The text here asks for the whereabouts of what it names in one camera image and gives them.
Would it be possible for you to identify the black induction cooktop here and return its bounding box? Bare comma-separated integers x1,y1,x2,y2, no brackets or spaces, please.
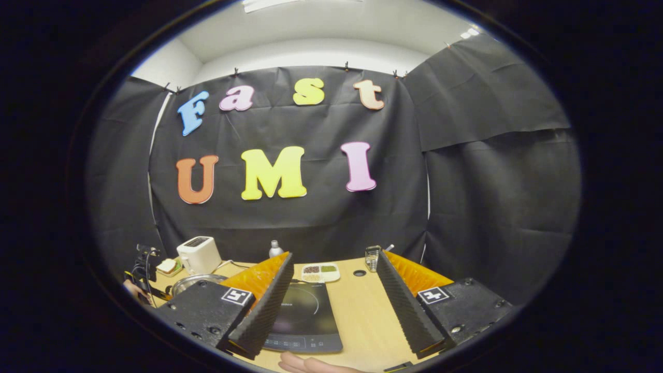
263,281,344,355

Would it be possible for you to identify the large ceiling light panel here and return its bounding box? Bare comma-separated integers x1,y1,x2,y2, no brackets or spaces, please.
242,0,363,13

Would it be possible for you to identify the small green plate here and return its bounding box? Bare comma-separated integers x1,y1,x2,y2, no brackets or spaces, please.
155,259,183,277

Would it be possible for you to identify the clear glass holder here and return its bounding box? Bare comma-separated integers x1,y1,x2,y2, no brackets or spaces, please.
365,245,383,273

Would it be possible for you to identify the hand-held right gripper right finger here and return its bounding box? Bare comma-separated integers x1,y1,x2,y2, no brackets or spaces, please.
375,249,518,360

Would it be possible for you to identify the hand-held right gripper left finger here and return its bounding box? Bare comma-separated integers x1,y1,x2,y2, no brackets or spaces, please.
153,252,295,361

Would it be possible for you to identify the stainless steel pot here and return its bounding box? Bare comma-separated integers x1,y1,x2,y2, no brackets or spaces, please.
171,274,229,297

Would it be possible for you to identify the white toaster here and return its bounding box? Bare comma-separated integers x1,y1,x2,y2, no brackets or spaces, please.
177,236,223,276

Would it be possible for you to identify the white divided bean dish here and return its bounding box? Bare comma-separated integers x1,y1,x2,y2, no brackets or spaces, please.
301,263,341,284

